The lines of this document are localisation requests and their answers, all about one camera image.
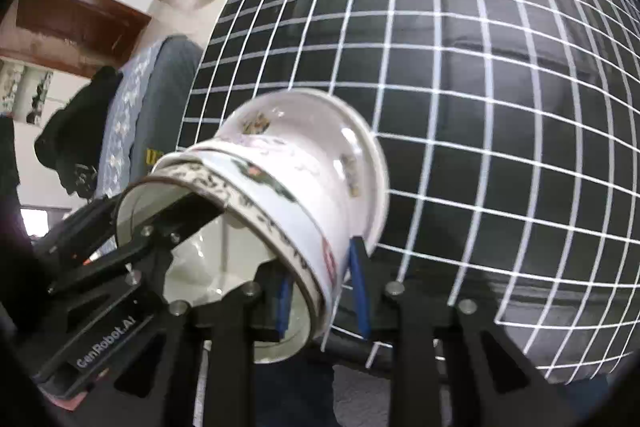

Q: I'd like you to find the white bowl dark patterned rim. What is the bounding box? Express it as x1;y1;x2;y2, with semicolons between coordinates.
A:
115;159;333;365

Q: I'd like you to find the wall poster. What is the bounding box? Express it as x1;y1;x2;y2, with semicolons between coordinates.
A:
0;59;55;126

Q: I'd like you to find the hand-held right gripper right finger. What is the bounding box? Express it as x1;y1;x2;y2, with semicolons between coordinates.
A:
350;237;576;427

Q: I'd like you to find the grey floral bedding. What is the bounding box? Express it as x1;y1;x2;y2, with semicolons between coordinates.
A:
127;34;206;188

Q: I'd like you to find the black garment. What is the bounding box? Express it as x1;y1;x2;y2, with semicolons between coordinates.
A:
34;66;124;198

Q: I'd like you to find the white floral ceramic bowl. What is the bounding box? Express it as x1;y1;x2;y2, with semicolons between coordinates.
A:
160;89;391;343

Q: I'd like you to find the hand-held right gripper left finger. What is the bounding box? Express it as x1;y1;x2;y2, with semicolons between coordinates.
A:
100;267;293;427

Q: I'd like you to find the black white checked tablecloth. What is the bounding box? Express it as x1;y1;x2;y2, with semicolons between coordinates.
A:
177;0;640;385

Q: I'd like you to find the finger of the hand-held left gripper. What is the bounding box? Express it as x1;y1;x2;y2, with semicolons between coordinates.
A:
34;198;122;264
47;193;225;295

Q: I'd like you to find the blue-grey floral quilted sofa cover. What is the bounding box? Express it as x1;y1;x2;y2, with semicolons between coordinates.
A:
96;42;166;202

